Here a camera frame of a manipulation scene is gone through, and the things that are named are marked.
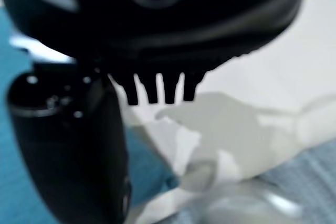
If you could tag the white cushion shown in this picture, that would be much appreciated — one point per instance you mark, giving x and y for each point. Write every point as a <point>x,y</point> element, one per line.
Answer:
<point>236,134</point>

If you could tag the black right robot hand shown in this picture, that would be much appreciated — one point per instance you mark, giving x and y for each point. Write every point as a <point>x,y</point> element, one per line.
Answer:
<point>157,24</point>

